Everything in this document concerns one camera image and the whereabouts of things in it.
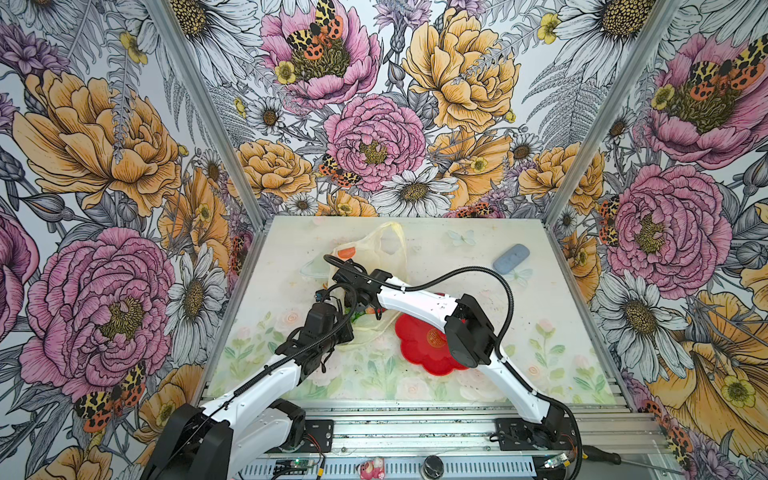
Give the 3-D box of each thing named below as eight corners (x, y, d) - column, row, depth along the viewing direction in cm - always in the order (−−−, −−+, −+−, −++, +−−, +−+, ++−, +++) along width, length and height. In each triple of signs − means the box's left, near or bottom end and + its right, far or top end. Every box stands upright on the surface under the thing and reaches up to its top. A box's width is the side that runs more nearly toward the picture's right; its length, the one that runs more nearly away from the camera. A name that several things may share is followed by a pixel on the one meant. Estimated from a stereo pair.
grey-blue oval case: (505, 278, 107) (507, 274, 105) (490, 267, 110) (492, 262, 108) (530, 255, 114) (533, 250, 112) (516, 245, 117) (518, 241, 115)
